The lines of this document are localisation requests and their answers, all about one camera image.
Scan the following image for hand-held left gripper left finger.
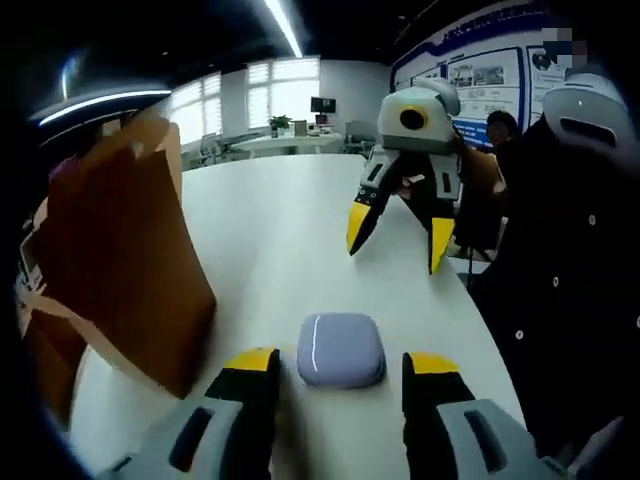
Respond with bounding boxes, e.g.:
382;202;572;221
97;346;282;480

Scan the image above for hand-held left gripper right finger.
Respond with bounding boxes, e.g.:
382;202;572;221
401;349;571;480

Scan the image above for lavender rounded case item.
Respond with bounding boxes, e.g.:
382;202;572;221
296;312;387;389

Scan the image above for brown paper box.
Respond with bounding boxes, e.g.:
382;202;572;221
17;107;219;431

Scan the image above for person's right hand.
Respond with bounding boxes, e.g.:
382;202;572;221
397;167;426;194

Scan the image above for white desk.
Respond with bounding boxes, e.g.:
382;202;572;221
219;130;346;156

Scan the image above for potted plant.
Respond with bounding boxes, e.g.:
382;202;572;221
268;114;294;139

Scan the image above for bright window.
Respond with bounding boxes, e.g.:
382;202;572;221
172;57;321;146

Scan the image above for person's black clothing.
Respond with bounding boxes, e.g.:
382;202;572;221
459;114;640;451

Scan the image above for white chest-worn device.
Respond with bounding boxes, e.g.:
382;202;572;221
542;69;631;151

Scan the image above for grey office chairs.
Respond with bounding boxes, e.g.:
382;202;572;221
197;132;224;164

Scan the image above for white ceiling light strip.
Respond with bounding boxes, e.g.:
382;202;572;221
262;0;304;59
37;88;174;129

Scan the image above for wall poster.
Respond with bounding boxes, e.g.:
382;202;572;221
392;29;571;151

